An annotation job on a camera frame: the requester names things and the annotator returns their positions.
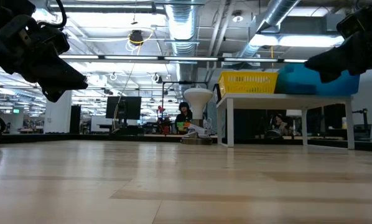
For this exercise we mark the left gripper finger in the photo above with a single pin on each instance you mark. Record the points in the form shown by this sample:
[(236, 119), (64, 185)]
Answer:
[(58, 76), (53, 96)]

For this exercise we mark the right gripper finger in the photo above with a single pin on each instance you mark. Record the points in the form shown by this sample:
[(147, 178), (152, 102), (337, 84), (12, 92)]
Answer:
[(338, 57), (326, 77)]

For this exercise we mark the teal plastic bin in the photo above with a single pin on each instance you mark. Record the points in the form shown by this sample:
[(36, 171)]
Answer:
[(298, 82)]

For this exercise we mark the yellow plastic basket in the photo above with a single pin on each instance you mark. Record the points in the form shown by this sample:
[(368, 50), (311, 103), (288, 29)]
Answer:
[(248, 82)]

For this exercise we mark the upright black background robot arm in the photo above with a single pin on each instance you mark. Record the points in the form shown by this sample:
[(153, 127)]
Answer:
[(364, 124)]

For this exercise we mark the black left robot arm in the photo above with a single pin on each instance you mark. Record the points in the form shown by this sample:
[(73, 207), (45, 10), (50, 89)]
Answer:
[(5, 7)]

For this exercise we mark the background robot arm with red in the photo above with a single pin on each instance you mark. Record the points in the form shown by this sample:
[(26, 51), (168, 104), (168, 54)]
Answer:
[(165, 124)]

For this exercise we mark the white building column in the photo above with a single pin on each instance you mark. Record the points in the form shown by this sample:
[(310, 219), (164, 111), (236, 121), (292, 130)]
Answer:
[(59, 115)]

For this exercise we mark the white perforated metal shelf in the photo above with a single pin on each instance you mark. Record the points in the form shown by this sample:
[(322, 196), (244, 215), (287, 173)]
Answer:
[(282, 100)]

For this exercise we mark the person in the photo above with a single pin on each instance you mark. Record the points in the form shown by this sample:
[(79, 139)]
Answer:
[(280, 124), (183, 119)]

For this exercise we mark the black background monitor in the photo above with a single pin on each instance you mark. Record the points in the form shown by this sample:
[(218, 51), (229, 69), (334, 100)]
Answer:
[(123, 107)]

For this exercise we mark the black ceiling device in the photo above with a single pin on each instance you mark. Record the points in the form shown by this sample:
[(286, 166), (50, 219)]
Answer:
[(136, 37)]

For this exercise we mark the white bulb table lamp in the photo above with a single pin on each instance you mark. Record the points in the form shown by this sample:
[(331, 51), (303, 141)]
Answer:
[(198, 96)]

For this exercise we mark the long ceiling light strip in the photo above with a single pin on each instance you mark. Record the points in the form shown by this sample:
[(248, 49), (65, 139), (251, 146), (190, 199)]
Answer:
[(189, 58)]

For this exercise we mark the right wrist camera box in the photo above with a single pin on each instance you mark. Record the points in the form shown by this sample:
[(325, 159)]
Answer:
[(355, 23)]

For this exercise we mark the slanted silver ceiling duct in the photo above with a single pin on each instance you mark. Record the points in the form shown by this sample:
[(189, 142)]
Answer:
[(279, 9)]

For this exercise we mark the black aluminium table frame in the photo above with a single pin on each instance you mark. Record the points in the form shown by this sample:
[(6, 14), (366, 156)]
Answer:
[(127, 138)]

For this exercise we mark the tall black background rig frame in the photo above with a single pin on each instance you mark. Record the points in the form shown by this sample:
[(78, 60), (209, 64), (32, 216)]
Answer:
[(186, 82)]

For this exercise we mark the wide silver ceiling duct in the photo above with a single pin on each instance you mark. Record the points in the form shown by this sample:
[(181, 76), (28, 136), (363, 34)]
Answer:
[(181, 25)]

